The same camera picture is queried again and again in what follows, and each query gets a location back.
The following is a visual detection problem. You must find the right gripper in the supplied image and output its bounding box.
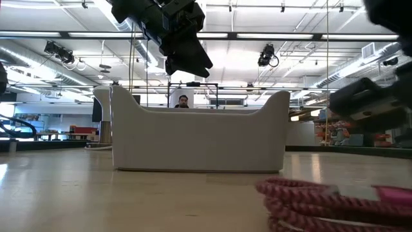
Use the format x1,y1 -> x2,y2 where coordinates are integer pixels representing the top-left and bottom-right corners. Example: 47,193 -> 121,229
328,60 -> 412,143

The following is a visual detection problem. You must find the black cable loop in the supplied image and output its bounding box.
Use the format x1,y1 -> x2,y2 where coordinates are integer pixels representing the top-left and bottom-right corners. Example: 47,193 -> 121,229
0,113 -> 38,140

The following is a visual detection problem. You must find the thin yellow hanging rope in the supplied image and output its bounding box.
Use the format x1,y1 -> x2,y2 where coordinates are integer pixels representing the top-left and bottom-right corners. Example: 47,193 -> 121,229
324,0 -> 330,146

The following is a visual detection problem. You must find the pink braided USB cable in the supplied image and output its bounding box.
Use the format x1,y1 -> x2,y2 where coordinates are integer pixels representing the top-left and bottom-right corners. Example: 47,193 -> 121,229
256,178 -> 412,232

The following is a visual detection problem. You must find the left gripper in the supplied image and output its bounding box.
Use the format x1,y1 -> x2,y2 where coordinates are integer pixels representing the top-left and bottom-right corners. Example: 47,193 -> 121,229
108,0 -> 214,79

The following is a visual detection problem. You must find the black hanging camera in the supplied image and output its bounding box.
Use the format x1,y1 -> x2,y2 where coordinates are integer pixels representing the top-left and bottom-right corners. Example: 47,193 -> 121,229
44,41 -> 75,64
257,43 -> 280,68

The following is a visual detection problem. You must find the shelf with red bins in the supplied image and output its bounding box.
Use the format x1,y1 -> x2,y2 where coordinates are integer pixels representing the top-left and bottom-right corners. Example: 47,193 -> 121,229
314,109 -> 392,148

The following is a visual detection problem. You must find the grey plastic bin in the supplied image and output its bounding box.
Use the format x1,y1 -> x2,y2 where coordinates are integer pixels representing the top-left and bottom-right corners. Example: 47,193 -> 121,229
109,85 -> 291,173

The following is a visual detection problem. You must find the red box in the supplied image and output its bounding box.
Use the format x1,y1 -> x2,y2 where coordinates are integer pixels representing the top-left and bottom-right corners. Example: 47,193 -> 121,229
69,125 -> 98,135

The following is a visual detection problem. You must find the black overhead light bar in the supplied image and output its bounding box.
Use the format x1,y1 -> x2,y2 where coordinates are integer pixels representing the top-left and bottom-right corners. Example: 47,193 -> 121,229
0,30 -> 400,42

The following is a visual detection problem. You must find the black monitor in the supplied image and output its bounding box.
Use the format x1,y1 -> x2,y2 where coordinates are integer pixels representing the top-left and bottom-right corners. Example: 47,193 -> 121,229
92,97 -> 103,123

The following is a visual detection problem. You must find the person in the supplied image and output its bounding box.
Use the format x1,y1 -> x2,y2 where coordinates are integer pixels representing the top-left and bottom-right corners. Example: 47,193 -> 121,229
174,94 -> 191,109

